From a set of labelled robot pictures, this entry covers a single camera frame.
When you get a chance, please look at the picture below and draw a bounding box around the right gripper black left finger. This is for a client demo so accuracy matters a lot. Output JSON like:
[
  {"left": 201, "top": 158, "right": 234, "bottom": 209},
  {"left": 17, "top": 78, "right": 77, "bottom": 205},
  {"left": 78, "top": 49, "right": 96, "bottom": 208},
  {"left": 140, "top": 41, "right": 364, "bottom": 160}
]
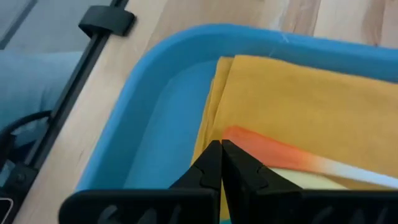
[{"left": 58, "top": 140, "right": 223, "bottom": 224}]

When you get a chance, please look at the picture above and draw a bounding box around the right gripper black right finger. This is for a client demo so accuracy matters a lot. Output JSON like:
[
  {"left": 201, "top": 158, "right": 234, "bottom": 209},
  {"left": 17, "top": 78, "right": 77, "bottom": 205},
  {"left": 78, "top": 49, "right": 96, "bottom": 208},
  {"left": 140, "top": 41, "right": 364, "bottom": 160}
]
[{"left": 222, "top": 139, "right": 398, "bottom": 224}]

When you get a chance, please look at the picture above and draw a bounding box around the blue plastic tray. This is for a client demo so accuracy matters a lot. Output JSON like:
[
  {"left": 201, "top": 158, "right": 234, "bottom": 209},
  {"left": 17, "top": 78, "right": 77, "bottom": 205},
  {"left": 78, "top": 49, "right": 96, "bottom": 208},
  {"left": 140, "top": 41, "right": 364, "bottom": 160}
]
[{"left": 75, "top": 23, "right": 398, "bottom": 224}]

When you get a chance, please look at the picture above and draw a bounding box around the fork with orange handle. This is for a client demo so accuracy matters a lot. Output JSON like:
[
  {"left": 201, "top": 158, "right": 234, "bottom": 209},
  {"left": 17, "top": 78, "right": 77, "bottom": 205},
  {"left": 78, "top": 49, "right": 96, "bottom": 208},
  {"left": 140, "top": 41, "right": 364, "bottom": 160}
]
[{"left": 221, "top": 124, "right": 398, "bottom": 190}]

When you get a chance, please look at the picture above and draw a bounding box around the yellow cloth napkin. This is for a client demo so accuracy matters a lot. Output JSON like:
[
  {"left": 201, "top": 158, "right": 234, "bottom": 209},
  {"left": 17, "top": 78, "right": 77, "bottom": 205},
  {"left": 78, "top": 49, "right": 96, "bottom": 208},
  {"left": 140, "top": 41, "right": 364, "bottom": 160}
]
[{"left": 190, "top": 55, "right": 398, "bottom": 221}]

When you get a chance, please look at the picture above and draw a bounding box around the black cable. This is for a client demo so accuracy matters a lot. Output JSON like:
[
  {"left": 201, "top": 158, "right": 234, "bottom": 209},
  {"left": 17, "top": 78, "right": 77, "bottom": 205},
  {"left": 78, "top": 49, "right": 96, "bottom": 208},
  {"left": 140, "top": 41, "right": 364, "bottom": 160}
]
[{"left": 0, "top": 110, "right": 52, "bottom": 162}]

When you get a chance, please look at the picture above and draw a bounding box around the black aluminium table frame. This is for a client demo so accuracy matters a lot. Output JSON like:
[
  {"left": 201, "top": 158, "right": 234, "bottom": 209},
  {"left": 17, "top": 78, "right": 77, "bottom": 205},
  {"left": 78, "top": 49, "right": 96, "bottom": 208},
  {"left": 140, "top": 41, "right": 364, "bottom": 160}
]
[{"left": 0, "top": 0, "right": 137, "bottom": 224}]

